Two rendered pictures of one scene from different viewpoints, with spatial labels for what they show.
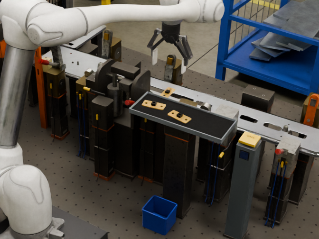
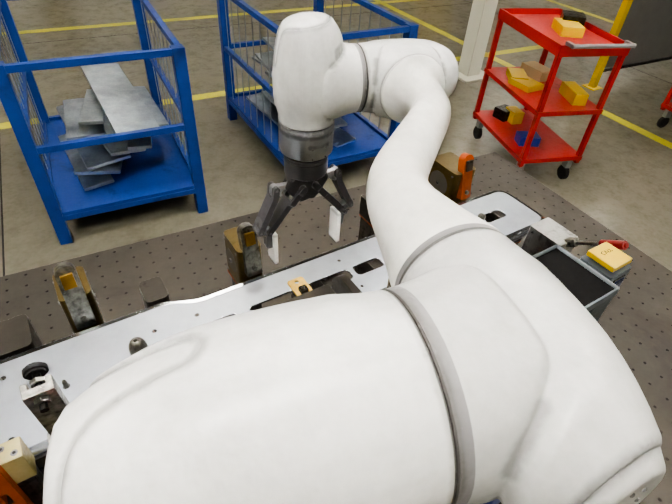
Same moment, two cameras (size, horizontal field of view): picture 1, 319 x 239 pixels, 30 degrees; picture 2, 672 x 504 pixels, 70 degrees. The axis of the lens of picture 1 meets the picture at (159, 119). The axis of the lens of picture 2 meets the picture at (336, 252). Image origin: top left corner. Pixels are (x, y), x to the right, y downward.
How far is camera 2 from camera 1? 1.97 m
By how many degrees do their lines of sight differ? 48
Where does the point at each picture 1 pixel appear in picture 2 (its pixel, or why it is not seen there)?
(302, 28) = (136, 121)
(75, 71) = not seen: hidden behind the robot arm
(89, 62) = (81, 359)
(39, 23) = (645, 428)
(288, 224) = not seen: hidden behind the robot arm
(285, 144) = (552, 233)
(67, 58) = (16, 396)
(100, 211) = not seen: outside the picture
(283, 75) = (147, 187)
